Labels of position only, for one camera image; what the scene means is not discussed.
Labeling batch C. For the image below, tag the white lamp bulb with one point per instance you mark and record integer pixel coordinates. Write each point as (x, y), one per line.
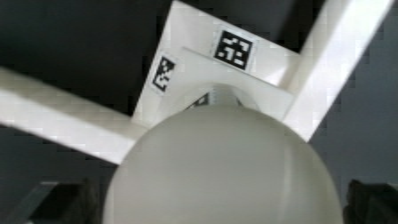
(221, 170)

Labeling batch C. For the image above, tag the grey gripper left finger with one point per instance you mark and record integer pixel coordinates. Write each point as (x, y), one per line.
(24, 210)

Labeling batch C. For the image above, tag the white front rail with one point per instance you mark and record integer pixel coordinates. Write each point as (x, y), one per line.
(67, 119)

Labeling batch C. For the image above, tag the white right rail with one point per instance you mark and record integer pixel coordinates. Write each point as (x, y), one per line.
(344, 30)

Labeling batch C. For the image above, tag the white lamp base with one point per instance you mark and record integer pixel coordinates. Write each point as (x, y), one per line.
(212, 54)

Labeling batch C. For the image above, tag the white rail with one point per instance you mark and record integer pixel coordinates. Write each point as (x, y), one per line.
(344, 30)
(67, 119)

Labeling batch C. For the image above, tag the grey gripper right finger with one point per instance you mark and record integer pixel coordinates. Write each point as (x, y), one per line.
(390, 205)

